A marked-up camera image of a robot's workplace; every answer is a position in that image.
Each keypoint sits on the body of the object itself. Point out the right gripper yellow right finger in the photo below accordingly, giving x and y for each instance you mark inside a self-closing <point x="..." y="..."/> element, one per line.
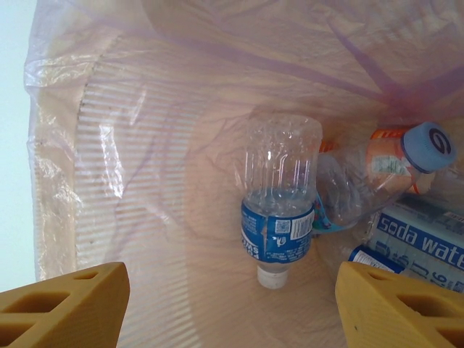
<point x="362" y="308"/>

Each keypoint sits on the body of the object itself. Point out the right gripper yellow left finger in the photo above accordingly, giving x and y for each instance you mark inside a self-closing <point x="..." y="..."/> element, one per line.
<point x="108" y="290"/>

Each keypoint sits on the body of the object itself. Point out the soda water bottle blue cap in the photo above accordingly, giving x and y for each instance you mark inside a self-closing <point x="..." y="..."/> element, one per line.
<point x="417" y="235"/>

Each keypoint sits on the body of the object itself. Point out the blue-label bottle white cap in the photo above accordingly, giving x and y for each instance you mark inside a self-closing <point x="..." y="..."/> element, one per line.
<point x="275" y="232"/>

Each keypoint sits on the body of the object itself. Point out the clear bottle light-blue cap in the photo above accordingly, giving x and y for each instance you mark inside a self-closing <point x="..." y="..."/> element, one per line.
<point x="427" y="145"/>

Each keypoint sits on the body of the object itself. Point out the beige plastic waste bin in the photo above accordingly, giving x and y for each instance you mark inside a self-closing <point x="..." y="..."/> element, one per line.
<point x="101" y="152"/>

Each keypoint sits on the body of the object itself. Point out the pink trash bin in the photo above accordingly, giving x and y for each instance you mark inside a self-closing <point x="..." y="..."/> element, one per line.
<point x="54" y="69"/>

